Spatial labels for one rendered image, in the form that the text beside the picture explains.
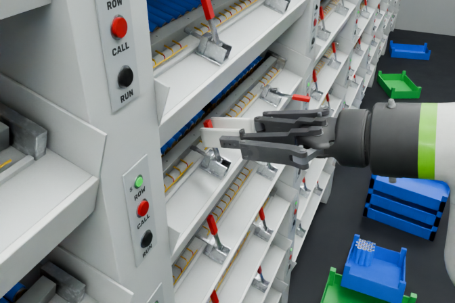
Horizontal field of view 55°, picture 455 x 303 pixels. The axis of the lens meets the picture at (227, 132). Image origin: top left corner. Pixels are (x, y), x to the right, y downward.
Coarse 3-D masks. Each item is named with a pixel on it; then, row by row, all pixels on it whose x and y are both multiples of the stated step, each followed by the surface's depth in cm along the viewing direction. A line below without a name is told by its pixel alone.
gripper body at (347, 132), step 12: (336, 120) 59; (348, 120) 54; (360, 120) 53; (324, 132) 57; (336, 132) 54; (348, 132) 53; (360, 132) 52; (300, 144) 57; (312, 144) 55; (324, 144) 54; (336, 144) 54; (348, 144) 53; (360, 144) 52; (324, 156) 55; (336, 156) 54; (348, 156) 54; (360, 156) 53
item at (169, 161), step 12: (276, 60) 100; (264, 72) 93; (276, 72) 98; (240, 84) 86; (252, 84) 88; (264, 84) 92; (228, 96) 82; (240, 96) 84; (216, 108) 78; (228, 108) 79; (204, 120) 74; (192, 132) 71; (180, 144) 67; (168, 156) 65; (180, 156) 66; (168, 168) 63
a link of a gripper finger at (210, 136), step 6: (204, 132) 63; (210, 132) 63; (216, 132) 62; (222, 132) 62; (228, 132) 62; (234, 132) 61; (204, 138) 64; (210, 138) 63; (216, 138) 63; (204, 144) 64; (210, 144) 64; (216, 144) 64
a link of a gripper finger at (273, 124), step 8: (256, 120) 64; (264, 120) 63; (272, 120) 62; (280, 120) 62; (288, 120) 61; (296, 120) 61; (304, 120) 59; (312, 120) 59; (320, 120) 58; (272, 128) 63; (280, 128) 62; (288, 128) 61; (296, 128) 60
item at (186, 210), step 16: (272, 48) 101; (288, 48) 100; (288, 64) 102; (304, 64) 100; (288, 80) 99; (256, 112) 85; (192, 160) 69; (240, 160) 73; (176, 176) 65; (192, 176) 66; (208, 176) 67; (224, 176) 69; (176, 192) 63; (192, 192) 64; (208, 192) 65; (176, 208) 61; (192, 208) 62; (208, 208) 64; (176, 224) 59; (192, 224) 59; (176, 240) 52; (176, 256) 59
